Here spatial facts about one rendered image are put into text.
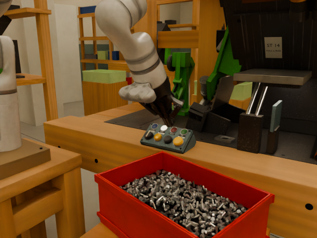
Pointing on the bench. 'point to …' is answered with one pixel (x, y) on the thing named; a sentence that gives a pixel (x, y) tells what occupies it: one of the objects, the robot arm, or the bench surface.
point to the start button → (178, 141)
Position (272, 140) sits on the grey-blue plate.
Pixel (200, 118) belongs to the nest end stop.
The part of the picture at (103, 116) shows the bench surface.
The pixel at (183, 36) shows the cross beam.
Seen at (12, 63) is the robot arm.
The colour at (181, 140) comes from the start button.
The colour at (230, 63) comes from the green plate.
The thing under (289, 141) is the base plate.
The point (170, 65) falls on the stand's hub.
